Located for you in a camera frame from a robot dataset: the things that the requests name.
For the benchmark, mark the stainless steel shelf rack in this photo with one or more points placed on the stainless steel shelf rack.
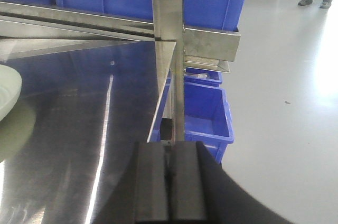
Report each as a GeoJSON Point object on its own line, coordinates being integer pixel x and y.
{"type": "Point", "coordinates": [192, 46]}

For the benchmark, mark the pale green plate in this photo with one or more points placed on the pale green plate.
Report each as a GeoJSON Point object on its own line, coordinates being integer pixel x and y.
{"type": "Point", "coordinates": [11, 85]}

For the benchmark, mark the blue bin lower near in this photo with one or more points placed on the blue bin lower near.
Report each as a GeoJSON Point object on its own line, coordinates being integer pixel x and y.
{"type": "Point", "coordinates": [208, 118]}

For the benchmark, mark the blue bin lower far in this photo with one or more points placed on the blue bin lower far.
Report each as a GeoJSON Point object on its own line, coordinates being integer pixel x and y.
{"type": "Point", "coordinates": [203, 77]}

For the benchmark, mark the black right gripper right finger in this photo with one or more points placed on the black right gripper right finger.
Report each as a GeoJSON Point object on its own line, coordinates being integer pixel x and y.
{"type": "Point", "coordinates": [202, 192]}

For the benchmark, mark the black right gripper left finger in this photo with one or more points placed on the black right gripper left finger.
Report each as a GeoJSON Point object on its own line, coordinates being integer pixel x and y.
{"type": "Point", "coordinates": [141, 195]}

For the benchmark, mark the blue bin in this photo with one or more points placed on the blue bin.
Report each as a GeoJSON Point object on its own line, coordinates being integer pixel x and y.
{"type": "Point", "coordinates": [208, 118]}
{"type": "Point", "coordinates": [203, 77]}

